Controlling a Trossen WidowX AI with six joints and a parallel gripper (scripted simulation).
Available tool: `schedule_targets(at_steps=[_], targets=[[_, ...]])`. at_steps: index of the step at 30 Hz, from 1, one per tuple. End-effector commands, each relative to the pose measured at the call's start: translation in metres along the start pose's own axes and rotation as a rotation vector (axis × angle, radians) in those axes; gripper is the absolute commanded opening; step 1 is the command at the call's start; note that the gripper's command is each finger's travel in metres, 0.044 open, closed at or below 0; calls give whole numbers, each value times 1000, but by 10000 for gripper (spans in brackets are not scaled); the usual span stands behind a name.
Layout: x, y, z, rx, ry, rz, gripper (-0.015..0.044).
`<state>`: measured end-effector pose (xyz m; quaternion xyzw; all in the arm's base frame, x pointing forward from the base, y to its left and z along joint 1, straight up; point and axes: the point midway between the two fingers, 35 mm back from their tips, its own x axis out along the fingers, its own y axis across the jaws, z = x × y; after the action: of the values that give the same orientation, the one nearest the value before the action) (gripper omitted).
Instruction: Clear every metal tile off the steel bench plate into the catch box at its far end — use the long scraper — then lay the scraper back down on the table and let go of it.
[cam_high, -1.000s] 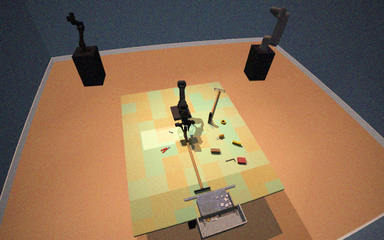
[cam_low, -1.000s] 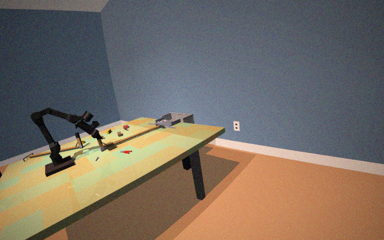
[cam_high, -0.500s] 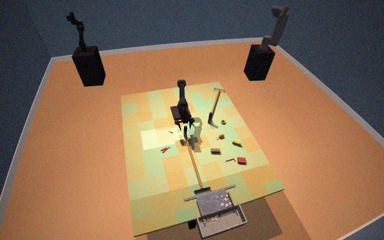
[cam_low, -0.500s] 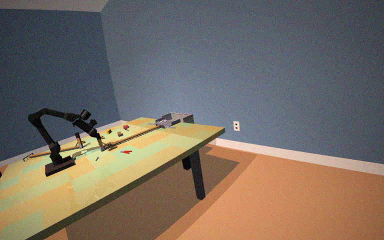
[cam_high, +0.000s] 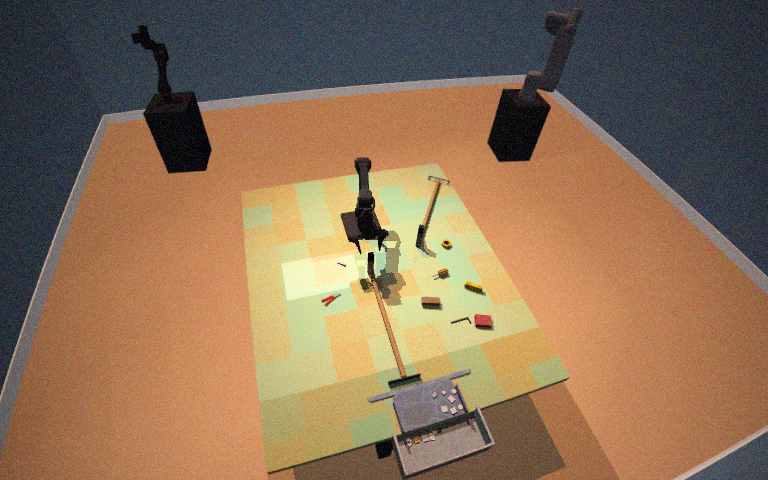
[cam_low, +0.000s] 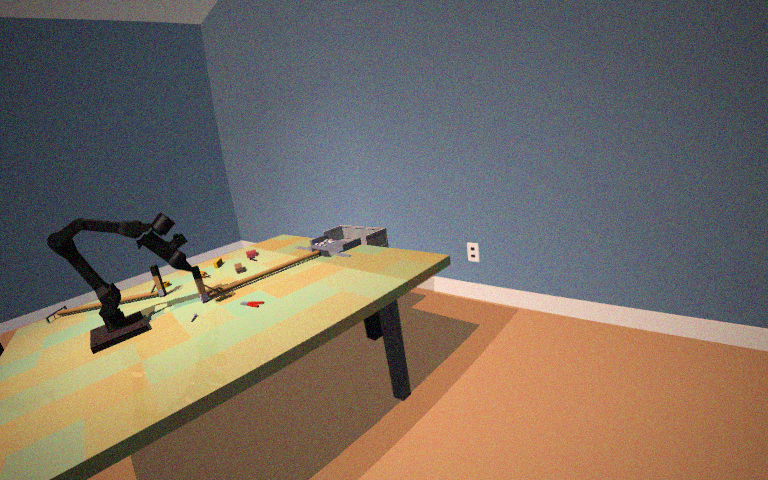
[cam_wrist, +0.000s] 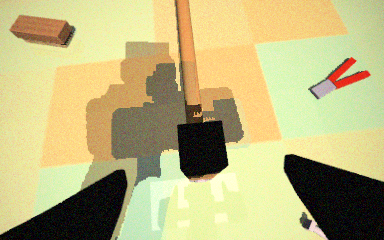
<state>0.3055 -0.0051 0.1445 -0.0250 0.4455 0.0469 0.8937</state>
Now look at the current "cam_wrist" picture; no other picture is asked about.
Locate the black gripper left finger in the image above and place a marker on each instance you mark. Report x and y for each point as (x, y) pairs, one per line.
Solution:
(90, 214)

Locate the brown wooden block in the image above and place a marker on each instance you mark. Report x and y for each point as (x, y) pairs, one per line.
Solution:
(44, 31)

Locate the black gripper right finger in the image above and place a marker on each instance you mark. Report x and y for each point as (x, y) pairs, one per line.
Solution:
(344, 204)

